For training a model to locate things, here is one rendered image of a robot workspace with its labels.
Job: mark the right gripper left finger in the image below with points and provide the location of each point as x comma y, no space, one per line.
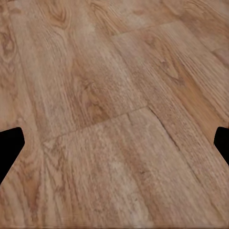
11,143

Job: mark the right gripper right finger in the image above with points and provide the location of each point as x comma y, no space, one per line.
221,141

